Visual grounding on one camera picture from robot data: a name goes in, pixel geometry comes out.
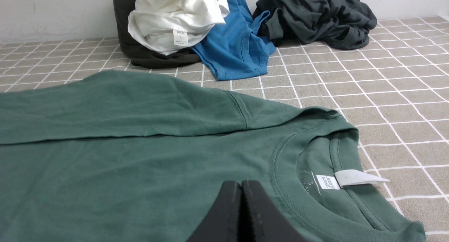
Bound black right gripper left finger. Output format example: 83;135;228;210
187;181;242;242

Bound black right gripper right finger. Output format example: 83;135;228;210
242;180;306;242

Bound green long-sleeved shirt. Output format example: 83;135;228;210
1;70;425;242

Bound blue shirt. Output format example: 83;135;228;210
193;0;276;81

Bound black garment under white shirt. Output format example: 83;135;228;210
113;0;201;69

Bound white shirt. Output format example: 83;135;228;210
128;0;230;56

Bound dark grey crumpled shirt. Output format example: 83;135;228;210
252;0;377;50

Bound grey checkered tablecloth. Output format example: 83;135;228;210
0;16;449;242

